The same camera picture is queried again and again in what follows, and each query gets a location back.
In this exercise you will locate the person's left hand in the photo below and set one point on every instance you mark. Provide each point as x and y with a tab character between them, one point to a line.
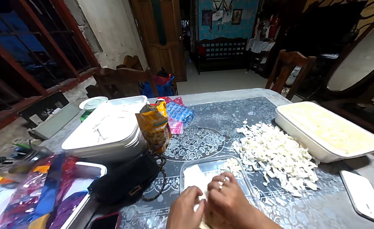
183	210

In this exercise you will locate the person's right hand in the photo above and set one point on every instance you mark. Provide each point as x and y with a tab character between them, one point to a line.
232	200

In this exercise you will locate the person's left thumb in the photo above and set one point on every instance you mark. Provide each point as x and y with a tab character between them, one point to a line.
200	210

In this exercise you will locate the person's right fingers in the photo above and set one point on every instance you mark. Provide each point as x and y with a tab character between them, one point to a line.
220	187

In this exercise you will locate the person's left fingers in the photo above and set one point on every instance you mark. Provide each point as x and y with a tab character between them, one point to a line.
190	192

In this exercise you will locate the person's right forearm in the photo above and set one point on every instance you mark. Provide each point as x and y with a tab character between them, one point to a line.
257	220

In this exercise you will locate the white paper sheet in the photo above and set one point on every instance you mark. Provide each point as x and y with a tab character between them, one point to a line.
193	177

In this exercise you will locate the small pale wrapped pieces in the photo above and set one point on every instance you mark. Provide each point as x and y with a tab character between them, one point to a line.
233	166

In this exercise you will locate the clear plastic container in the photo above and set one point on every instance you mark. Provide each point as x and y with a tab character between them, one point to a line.
248	185

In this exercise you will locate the pile of white wrapped pieces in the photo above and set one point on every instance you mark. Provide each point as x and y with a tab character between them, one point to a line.
277	152

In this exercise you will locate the orange brown snack pouch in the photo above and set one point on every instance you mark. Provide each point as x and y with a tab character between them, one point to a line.
156	133

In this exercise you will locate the pink packet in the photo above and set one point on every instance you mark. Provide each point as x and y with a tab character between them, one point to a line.
175	125

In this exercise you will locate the patterned lace tablecloth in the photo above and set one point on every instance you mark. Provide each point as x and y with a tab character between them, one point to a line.
203	116

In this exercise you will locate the blue patterned packet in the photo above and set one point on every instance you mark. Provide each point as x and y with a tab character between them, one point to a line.
180	111

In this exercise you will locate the red-edged black smartphone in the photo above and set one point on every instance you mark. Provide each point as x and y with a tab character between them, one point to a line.
106	221

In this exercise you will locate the white tub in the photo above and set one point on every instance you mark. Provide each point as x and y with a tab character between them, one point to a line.
314	145

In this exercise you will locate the stack of white plastic tubs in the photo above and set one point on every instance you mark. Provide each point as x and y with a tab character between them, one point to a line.
110	127

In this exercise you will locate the white rectangular tray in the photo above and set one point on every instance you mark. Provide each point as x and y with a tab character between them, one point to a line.
84	206

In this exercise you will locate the blue and red bag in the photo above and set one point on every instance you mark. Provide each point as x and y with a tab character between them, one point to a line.
161	86

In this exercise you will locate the purple plastic packet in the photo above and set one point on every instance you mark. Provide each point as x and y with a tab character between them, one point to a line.
68	210

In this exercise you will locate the dark wooden bench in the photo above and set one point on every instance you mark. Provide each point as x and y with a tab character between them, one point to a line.
222	60

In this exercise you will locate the pale yellow tub filling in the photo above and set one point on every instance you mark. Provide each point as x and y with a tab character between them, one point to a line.
336	127

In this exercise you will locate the carved wooden chair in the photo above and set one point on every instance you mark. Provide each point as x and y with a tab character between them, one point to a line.
123	79

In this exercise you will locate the green jar with white lid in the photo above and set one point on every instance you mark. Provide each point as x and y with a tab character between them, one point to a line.
93	103

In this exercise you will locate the wooden slat-back chair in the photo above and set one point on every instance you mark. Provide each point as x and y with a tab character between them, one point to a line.
285	70

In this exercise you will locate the dark blue flat strip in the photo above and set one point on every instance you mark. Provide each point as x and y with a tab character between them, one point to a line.
51	190

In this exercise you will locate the table with white cloth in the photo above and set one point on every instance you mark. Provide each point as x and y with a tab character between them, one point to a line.
260	46

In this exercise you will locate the white smartphone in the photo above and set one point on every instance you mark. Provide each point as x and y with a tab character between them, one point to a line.
366	196

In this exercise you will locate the open grey black box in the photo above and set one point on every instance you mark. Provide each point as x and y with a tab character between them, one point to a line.
55	118

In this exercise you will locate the wooden door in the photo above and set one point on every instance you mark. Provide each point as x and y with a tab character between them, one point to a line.
171	38

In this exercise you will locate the pink transparent plastic bag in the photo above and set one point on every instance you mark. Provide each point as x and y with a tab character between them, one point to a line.
25	200

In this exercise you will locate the oval mirror dresser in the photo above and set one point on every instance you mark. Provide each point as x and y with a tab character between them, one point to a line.
358	70

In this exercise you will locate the red-framed window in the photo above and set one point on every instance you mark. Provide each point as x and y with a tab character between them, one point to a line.
34	54

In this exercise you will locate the dark picture frame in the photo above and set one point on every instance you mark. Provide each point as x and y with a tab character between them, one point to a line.
206	17

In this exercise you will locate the brown picture frame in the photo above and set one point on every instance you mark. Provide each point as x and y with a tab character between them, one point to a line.
237	17

